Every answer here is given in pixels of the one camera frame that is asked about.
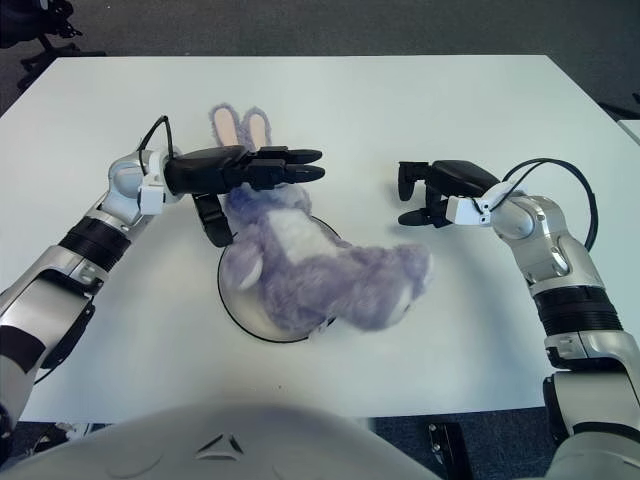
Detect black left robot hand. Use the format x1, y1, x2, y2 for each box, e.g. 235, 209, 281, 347
163, 144, 327, 249

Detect purple plush bunny doll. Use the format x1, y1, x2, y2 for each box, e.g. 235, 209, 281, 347
207, 103, 434, 335

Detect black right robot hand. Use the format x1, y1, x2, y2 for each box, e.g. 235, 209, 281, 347
396, 159, 502, 229

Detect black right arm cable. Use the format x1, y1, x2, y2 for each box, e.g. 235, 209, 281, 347
487, 158, 600, 249

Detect white plate with black rim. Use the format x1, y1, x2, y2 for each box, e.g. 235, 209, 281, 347
217, 214, 346, 345

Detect silver robot torso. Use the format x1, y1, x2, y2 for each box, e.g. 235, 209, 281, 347
0, 399, 444, 480

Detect black office chair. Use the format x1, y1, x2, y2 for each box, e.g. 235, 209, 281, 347
0, 0, 106, 89

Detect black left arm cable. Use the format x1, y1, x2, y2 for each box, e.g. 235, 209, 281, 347
29, 115, 174, 386

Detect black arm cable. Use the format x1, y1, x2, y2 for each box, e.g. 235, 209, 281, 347
487, 158, 600, 249
29, 115, 174, 386

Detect black chair base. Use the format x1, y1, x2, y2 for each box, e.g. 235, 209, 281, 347
599, 92, 640, 119

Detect black metal bracket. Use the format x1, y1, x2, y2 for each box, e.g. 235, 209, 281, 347
427, 422, 469, 480

